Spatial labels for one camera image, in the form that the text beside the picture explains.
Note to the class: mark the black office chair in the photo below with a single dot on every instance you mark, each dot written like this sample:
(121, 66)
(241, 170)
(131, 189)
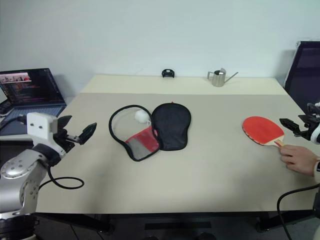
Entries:
(306, 67)

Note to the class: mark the open dark laptop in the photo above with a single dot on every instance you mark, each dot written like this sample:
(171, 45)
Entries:
(30, 95)

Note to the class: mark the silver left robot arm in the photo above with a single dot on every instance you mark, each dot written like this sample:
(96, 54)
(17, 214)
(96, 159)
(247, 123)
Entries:
(15, 170)

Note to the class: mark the person's bare hand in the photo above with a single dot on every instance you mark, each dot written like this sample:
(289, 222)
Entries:
(297, 158)

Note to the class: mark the black and red paddle case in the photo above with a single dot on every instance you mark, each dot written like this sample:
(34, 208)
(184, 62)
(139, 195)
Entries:
(172, 127)

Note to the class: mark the large beige table cover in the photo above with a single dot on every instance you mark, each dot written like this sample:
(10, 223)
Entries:
(175, 180)

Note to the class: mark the black table frame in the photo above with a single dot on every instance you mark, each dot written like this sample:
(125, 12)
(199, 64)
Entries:
(125, 220)

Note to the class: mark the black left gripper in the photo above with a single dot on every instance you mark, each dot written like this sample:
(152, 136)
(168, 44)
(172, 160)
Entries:
(61, 141)

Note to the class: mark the steel watering can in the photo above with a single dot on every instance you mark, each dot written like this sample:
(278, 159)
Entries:
(219, 77)

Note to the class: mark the small black clamp object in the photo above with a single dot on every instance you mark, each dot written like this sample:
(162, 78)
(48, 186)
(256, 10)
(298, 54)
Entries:
(169, 73)

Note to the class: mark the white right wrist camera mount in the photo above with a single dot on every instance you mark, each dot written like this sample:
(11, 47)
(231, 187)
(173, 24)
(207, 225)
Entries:
(316, 133)

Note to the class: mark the red table tennis paddle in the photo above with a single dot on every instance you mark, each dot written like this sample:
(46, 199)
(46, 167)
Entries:
(261, 128)

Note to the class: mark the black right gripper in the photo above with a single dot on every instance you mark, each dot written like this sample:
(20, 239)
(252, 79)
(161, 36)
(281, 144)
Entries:
(308, 126)

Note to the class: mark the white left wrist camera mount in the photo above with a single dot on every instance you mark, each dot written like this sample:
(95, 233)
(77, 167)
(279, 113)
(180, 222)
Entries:
(37, 127)

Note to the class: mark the white ping pong ball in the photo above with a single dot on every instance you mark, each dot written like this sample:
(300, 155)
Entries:
(142, 116)

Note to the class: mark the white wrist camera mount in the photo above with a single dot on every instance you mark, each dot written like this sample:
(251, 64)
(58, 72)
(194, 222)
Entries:
(37, 127)
(316, 133)

